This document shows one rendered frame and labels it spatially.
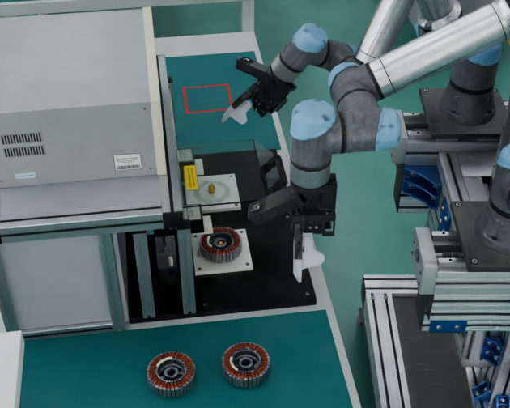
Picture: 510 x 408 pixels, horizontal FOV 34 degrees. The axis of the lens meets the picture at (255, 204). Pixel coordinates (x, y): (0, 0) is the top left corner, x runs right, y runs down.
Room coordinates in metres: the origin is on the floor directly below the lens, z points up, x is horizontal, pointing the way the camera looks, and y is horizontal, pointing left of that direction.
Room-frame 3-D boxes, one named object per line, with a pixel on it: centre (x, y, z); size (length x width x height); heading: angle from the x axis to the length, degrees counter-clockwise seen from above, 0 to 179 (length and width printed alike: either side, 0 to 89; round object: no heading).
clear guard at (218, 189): (1.60, 0.09, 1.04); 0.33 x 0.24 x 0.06; 98
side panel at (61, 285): (1.37, 0.46, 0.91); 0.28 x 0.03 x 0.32; 98
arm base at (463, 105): (1.91, -0.57, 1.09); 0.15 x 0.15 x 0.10
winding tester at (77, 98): (1.72, 0.43, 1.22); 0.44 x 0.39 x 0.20; 8
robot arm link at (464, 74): (1.92, -0.57, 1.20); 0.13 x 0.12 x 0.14; 25
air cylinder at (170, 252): (1.61, 0.23, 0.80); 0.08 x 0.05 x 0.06; 8
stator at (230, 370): (1.25, 0.02, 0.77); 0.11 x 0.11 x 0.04
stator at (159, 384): (1.23, 0.19, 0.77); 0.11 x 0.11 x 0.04
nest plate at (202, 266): (1.63, 0.09, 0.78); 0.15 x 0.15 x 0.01; 8
